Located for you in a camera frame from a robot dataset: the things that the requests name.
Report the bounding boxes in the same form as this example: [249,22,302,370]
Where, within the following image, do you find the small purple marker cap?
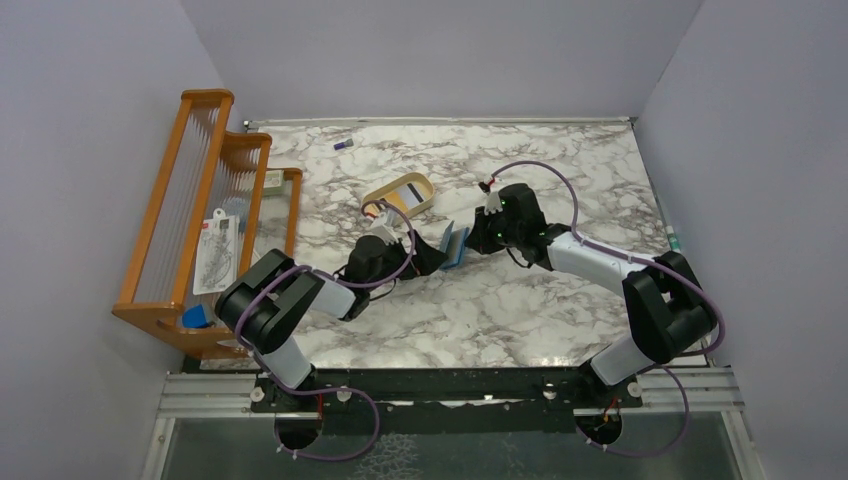
[333,139,354,151]

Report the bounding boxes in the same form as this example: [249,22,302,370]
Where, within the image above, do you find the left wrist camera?
[367,210,405,245]

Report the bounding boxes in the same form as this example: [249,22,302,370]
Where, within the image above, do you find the white packaged item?
[192,208,240,296]

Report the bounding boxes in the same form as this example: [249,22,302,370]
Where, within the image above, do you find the green white marker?
[665,225,681,252]

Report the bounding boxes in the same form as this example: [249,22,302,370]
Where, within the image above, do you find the grey white card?
[384,183,424,213]

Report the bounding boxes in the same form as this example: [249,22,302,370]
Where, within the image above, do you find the green white box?
[262,170,287,196]

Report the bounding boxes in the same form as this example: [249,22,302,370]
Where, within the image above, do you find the blue object in rack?
[180,304,214,329]

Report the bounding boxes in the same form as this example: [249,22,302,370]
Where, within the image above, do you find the yellow oval tray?
[362,172,435,217]

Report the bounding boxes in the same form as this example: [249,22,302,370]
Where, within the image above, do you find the teal card holder wallet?
[439,221,470,271]

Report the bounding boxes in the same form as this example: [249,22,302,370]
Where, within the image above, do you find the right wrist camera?
[479,182,505,215]

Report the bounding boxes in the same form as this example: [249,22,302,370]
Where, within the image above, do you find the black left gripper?
[366,230,448,292]

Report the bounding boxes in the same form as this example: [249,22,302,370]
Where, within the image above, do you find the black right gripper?
[465,203,522,256]

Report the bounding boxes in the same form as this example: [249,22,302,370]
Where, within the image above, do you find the orange wooden rack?
[112,89,272,360]

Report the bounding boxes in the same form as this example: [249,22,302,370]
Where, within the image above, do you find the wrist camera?
[367,210,405,245]
[479,182,505,215]

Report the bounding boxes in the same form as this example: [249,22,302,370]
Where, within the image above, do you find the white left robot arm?
[214,232,448,411]

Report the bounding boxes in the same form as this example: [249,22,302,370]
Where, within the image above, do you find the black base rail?
[250,367,642,436]

